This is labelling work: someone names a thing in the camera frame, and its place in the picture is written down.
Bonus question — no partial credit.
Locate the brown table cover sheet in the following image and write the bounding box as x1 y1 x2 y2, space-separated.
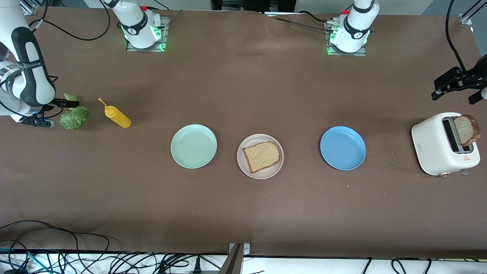
0 7 487 259

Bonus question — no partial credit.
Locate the blue plate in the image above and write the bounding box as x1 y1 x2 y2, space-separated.
320 126 366 171

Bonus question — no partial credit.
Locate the yellow mustard squeeze bottle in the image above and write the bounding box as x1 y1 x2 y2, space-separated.
98 98 132 129

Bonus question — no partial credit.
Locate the white toaster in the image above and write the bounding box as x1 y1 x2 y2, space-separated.
411 112 481 177

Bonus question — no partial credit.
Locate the mint green plate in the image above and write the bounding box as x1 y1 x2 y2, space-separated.
170 124 218 169

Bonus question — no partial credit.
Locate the brown bread slice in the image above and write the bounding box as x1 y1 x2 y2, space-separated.
454 114 481 147
242 141 281 174

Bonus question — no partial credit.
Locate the grey metal post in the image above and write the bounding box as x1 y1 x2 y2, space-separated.
219 244 244 274

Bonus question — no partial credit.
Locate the green lettuce leaf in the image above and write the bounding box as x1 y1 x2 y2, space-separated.
60 93 88 130

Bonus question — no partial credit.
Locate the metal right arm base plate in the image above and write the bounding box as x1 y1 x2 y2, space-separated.
126 15 168 52

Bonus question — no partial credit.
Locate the teal cable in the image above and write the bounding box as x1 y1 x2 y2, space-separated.
0 247 48 272

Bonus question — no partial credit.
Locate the beige plate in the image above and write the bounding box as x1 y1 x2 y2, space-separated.
236 134 284 180

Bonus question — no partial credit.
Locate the black equipment behind table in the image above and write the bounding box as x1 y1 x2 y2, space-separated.
211 0 296 14

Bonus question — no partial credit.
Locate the black base power cable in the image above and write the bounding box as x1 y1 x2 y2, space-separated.
264 13 333 33

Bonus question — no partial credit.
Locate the aluminium frame profile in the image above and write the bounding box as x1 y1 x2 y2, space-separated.
19 0 38 16

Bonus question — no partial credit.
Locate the silver angle bracket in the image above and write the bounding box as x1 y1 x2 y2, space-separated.
228 243 251 256

